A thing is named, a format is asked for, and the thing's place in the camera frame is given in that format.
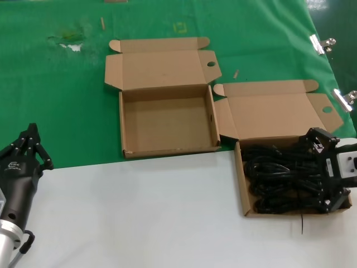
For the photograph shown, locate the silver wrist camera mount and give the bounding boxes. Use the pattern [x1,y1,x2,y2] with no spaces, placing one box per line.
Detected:
[334,138,357,179]
[0,188,7,216]

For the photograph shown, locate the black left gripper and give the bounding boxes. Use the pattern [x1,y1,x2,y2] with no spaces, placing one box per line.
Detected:
[0,122,55,224]

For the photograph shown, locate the green table cloth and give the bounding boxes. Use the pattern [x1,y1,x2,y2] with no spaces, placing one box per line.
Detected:
[0,0,354,171]

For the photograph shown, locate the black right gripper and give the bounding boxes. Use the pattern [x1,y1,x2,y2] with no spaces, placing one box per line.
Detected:
[298,127,351,215]

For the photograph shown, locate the heap of black power cables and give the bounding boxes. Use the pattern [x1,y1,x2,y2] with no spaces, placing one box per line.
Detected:
[241,139,329,215]

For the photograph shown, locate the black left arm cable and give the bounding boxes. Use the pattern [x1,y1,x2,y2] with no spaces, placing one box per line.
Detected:
[8,228,36,268]

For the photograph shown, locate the open brown cardboard box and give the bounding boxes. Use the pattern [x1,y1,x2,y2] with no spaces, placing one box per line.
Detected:
[104,37,223,160]
[213,79,353,217]

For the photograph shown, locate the silver binder clip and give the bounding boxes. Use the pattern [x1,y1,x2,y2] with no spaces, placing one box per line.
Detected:
[331,89,357,113]
[309,34,337,55]

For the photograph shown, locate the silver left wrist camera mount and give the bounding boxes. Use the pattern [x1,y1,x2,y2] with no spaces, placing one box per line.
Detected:
[0,188,7,216]

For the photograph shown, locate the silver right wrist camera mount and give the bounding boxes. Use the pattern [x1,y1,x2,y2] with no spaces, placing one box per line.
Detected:
[334,138,357,179]

